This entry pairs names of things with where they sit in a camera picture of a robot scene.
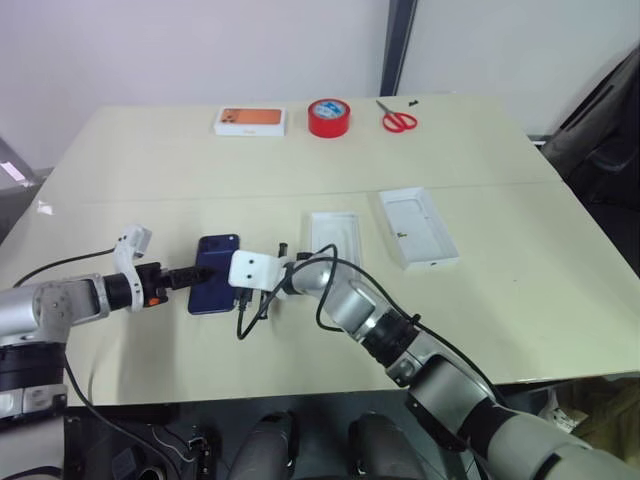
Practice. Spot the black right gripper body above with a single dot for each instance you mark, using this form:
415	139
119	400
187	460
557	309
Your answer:
246	299

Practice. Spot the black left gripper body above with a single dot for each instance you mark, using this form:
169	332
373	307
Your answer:
150	280

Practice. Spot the dark blue smartphone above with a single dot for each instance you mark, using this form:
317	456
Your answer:
212	295

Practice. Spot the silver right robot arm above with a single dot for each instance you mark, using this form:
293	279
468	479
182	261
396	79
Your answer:
450	385

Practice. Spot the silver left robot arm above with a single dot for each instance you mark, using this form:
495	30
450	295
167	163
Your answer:
50	305

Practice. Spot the white phone box base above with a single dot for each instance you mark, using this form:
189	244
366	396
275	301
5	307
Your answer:
334	235

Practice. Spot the orange printed phone box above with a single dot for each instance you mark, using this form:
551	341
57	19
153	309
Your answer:
251	120

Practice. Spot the black equipment box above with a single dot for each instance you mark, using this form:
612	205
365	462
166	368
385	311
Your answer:
140	445

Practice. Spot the white phone box lid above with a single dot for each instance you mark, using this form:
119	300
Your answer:
420	227

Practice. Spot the white paper scrap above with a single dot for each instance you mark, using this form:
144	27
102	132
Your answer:
44	206

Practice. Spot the dark rounded shape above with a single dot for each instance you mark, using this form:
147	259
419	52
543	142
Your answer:
380	445
265	445

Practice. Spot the red tape roll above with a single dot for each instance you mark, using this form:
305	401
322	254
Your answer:
328	120

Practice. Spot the dark metal pillar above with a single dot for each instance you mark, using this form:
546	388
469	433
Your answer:
398	45

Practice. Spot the clear plastic bag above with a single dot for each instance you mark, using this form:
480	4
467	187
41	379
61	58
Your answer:
565	412

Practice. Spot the black jacket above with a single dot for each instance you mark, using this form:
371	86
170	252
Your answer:
600	135

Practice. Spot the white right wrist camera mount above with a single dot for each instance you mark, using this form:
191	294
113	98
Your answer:
252	270

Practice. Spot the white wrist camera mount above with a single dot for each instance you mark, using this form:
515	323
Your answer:
252	270
131	240

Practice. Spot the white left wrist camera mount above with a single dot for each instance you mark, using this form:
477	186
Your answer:
131	240

